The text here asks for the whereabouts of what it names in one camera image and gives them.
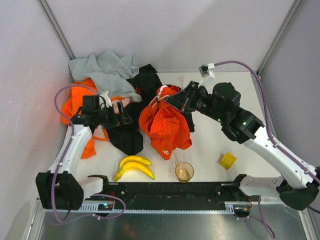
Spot black zip jacket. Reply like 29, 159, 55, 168
107, 64, 195, 155

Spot orange shorts white drawstring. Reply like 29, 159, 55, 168
138, 85, 192, 161

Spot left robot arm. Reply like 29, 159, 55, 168
35, 96, 132, 211

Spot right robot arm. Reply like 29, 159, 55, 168
164, 81, 320, 211

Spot orange cloth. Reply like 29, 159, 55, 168
60, 78, 124, 159

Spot grey cloth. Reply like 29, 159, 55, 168
68, 49, 142, 102

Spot upper yellow banana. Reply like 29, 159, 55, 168
118, 155, 152, 174

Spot yellow banana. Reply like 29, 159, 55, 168
118, 155, 152, 174
113, 161, 156, 182

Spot lower yellow banana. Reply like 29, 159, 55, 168
113, 161, 156, 182

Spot yellow cube block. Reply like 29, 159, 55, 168
219, 152, 237, 170

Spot amber plastic cup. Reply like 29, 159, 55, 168
175, 162, 194, 183

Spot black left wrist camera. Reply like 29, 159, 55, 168
81, 95, 100, 115

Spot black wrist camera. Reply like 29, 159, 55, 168
211, 82, 241, 113
81, 95, 100, 115

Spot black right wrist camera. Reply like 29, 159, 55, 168
211, 82, 241, 113

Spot right aluminium frame rail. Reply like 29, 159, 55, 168
250, 73, 280, 142

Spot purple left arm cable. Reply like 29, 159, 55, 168
49, 84, 127, 226

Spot grey slotted cable duct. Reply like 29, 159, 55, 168
74, 201, 251, 215

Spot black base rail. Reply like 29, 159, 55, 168
82, 181, 261, 212

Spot left aluminium frame post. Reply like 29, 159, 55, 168
37, 0, 75, 60

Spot aluminium frame post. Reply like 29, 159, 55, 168
37, 0, 75, 60
256, 0, 305, 77

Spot right aluminium frame post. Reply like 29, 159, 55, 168
256, 0, 305, 77

